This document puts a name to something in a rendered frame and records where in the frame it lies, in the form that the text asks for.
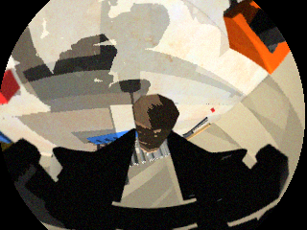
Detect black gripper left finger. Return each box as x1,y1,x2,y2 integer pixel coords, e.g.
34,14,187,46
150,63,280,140
53,127,137,203

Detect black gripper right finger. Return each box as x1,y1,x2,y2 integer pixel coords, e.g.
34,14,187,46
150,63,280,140
166,130,247,200

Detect blue flat strip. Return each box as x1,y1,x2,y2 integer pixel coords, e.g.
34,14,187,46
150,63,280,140
85,130,127,146

